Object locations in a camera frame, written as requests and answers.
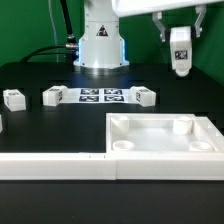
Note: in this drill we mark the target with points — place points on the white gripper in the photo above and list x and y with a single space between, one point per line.
125 8

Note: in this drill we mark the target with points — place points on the white square table top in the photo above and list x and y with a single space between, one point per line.
140 133

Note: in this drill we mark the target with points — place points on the fiducial marker sheet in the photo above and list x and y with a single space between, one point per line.
98 96

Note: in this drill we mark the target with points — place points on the white right fence bar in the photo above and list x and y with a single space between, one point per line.
205 130

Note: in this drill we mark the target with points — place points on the white fence bar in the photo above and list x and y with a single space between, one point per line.
205 130
75 166

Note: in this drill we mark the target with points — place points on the white front fence bar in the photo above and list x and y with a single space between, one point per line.
75 166

